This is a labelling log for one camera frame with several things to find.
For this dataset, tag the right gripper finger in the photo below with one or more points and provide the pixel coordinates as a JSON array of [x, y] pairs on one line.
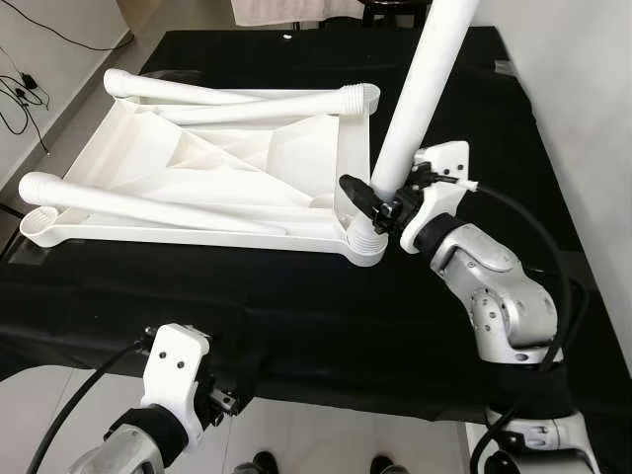
[[360, 196]]

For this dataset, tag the white plastic table leg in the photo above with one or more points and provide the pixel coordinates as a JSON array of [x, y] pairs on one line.
[[425, 89], [158, 87], [118, 199], [276, 106]]

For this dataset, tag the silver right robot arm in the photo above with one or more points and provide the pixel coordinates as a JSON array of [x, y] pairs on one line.
[[494, 296]]

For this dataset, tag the black robot left foot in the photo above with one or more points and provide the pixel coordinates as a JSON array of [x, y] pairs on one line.
[[265, 464]]

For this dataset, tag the black robot foot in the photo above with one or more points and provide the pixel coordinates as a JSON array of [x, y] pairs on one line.
[[381, 466], [265, 464]]

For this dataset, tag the black tablecloth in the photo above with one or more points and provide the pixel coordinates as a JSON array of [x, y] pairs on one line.
[[326, 316]]

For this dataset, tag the white plastic table top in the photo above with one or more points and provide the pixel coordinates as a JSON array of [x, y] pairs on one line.
[[197, 158]]

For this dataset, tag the grey tape piece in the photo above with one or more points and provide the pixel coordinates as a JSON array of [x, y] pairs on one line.
[[505, 68], [565, 272]]

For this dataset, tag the black robot right foot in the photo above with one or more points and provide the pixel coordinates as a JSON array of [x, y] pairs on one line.
[[381, 466]]

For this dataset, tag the black round stool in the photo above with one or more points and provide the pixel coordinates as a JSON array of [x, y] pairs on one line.
[[385, 12]]

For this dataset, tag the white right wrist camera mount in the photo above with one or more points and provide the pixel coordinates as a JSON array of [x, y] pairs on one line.
[[444, 163]]

